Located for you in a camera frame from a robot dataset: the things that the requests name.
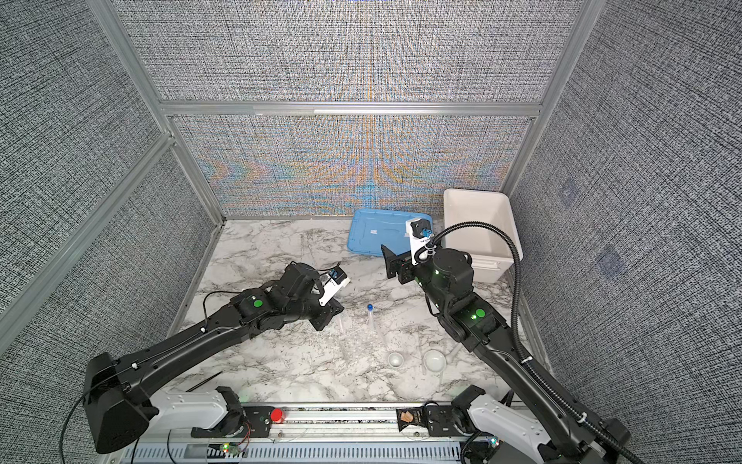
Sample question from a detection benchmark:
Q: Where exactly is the blue capped test tube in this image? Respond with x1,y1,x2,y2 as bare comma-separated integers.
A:
366,304,376,334

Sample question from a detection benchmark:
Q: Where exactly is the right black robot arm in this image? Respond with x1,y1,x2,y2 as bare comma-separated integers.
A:
381,220,641,463

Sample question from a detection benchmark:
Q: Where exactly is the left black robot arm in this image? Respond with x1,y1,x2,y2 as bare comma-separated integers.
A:
81,262,344,454

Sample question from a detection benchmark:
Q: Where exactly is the white plastic storage bin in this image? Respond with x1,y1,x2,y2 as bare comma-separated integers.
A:
442,189,524,284

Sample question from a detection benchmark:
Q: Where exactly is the clear glass tube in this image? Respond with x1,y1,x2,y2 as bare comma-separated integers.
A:
336,315,347,336

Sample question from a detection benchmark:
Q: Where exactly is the white mortar bowl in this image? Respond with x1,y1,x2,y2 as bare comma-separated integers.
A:
422,350,448,374

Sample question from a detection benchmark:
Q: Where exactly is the blue plastic bin lid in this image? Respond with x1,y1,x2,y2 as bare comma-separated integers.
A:
347,209,433,256

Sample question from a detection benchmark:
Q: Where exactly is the small white round dish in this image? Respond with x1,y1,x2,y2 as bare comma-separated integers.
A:
388,352,405,368

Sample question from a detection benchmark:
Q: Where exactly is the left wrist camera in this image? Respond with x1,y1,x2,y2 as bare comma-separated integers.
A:
319,266,351,307

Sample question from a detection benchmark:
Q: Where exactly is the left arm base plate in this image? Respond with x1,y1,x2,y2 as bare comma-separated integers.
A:
191,406,274,439

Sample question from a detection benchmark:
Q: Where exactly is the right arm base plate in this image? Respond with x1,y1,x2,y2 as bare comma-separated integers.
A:
423,404,465,437

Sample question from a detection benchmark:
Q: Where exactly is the brown tag on rail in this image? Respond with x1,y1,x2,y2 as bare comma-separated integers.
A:
396,407,427,431

